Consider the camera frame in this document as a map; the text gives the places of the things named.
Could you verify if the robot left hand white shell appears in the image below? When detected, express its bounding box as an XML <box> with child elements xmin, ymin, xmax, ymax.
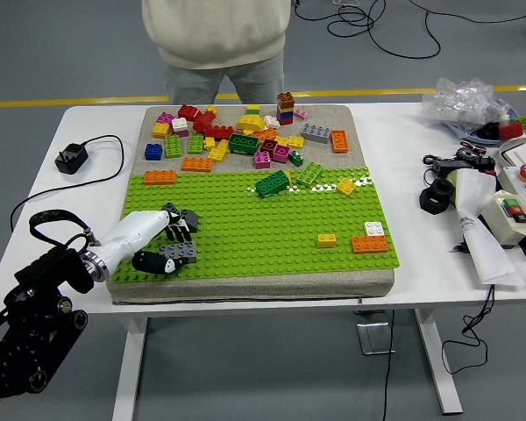
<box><xmin>96</xmin><ymin>209</ymin><xmax>194</xmax><ymax>278</ymax></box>

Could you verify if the light grey long brick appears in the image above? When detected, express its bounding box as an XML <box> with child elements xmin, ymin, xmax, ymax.
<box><xmin>158</xmin><ymin>240</ymin><xmax>199</xmax><ymax>264</ymax></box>
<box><xmin>300</xmin><ymin>123</ymin><xmax>333</xmax><ymax>145</ymax></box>

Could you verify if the orange long brick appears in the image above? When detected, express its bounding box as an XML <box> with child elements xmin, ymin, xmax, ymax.
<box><xmin>330</xmin><ymin>129</ymin><xmax>350</xmax><ymax>153</ymax></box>
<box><xmin>142</xmin><ymin>169</ymin><xmax>178</xmax><ymax>186</ymax></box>
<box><xmin>180</xmin><ymin>156</ymin><xmax>214</xmax><ymax>173</ymax></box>
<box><xmin>350</xmin><ymin>234</ymin><xmax>390</xmax><ymax>254</ymax></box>

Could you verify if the yellow long brick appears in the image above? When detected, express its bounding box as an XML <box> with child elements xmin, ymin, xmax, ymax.
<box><xmin>207</xmin><ymin>139</ymin><xmax>231</xmax><ymax>164</ymax></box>

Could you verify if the green studded baseplate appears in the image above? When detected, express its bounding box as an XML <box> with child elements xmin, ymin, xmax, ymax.
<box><xmin>110</xmin><ymin>166</ymin><xmax>401</xmax><ymax>282</ymax></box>

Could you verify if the red sloped brick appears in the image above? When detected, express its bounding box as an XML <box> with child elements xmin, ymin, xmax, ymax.
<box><xmin>177</xmin><ymin>103</ymin><xmax>202</xmax><ymax>123</ymax></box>

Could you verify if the red long brick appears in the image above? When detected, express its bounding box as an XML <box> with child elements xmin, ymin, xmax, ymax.
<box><xmin>203</xmin><ymin>125</ymin><xmax>235</xmax><ymax>141</ymax></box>

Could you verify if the dark green long brick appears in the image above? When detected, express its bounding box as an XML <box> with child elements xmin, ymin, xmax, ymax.
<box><xmin>227</xmin><ymin>132</ymin><xmax>261</xmax><ymax>156</ymax></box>
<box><xmin>253</xmin><ymin>169</ymin><xmax>290</xmax><ymax>199</ymax></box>

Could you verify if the yellow arch brick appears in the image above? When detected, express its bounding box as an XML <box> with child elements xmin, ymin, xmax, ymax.
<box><xmin>236</xmin><ymin>113</ymin><xmax>267</xmax><ymax>132</ymax></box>

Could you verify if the black power plug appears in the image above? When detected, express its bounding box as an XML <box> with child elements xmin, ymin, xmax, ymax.
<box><xmin>54</xmin><ymin>143</ymin><xmax>89</xmax><ymax>175</ymax></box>

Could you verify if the white table leg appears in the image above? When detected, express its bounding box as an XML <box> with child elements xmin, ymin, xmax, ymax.
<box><xmin>111</xmin><ymin>316</ymin><xmax>148</xmax><ymax>421</ymax></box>
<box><xmin>412</xmin><ymin>308</ymin><xmax>464</xmax><ymax>416</ymax></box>

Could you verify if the brown orange blue red tower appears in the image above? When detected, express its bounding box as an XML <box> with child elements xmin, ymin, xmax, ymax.
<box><xmin>276</xmin><ymin>91</ymin><xmax>296</xmax><ymax>126</ymax></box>

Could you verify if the person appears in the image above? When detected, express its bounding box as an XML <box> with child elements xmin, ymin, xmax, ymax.
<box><xmin>140</xmin><ymin>0</ymin><xmax>293</xmax><ymax>106</ymax></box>

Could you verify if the grey-brown mat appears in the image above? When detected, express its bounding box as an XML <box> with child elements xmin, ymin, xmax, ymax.
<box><xmin>104</xmin><ymin>103</ymin><xmax>395</xmax><ymax>306</ymax></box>

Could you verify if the metal floor plate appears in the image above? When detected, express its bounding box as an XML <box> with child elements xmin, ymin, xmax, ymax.
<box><xmin>356</xmin><ymin>322</ymin><xmax>396</xmax><ymax>355</ymax></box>

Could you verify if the large black nut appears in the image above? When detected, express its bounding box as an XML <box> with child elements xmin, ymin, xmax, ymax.
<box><xmin>418</xmin><ymin>178</ymin><xmax>456</xmax><ymax>216</ymax></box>

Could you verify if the black power adapter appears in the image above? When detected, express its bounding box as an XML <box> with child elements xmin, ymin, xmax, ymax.
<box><xmin>431</xmin><ymin>158</ymin><xmax>474</xmax><ymax>177</ymax></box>

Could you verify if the pale blue bowl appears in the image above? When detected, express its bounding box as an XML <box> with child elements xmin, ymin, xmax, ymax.
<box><xmin>444</xmin><ymin>107</ymin><xmax>526</xmax><ymax>144</ymax></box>

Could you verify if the white paper sheet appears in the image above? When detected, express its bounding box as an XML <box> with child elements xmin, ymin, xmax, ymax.
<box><xmin>453</xmin><ymin>168</ymin><xmax>526</xmax><ymax>287</ymax></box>

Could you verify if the clear plastic bag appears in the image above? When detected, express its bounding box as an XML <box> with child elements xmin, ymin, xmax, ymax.
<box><xmin>422</xmin><ymin>77</ymin><xmax>516</xmax><ymax>135</ymax></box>

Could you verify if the small black part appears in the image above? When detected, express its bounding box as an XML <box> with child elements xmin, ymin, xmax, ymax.
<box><xmin>475</xmin><ymin>122</ymin><xmax>501</xmax><ymax>140</ymax></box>

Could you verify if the control box with buttons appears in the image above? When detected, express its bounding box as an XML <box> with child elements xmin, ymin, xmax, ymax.
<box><xmin>495</xmin><ymin>162</ymin><xmax>526</xmax><ymax>264</ymax></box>

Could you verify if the white flat device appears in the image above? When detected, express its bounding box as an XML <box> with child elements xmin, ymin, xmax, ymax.
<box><xmin>497</xmin><ymin>137</ymin><xmax>526</xmax><ymax>170</ymax></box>

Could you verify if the black plug cord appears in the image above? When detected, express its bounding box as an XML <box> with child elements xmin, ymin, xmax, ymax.
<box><xmin>10</xmin><ymin>134</ymin><xmax>125</xmax><ymax>233</ymax></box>

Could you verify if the black hanging cable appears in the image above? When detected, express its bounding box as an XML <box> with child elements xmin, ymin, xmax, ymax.
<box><xmin>441</xmin><ymin>284</ymin><xmax>495</xmax><ymax>375</ymax></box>
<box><xmin>380</xmin><ymin>309</ymin><xmax>396</xmax><ymax>421</ymax></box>

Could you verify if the black floor cable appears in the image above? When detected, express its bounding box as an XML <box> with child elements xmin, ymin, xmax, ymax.
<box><xmin>291</xmin><ymin>0</ymin><xmax>442</xmax><ymax>60</ymax></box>
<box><xmin>409</xmin><ymin>0</ymin><xmax>526</xmax><ymax>24</ymax></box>

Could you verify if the black motor with red wires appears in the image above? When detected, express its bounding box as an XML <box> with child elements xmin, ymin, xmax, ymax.
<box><xmin>455</xmin><ymin>146</ymin><xmax>496</xmax><ymax>175</ymax></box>

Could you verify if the small white switch box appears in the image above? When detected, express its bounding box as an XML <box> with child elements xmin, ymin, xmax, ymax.
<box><xmin>480</xmin><ymin>189</ymin><xmax>526</xmax><ymax>250</ymax></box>

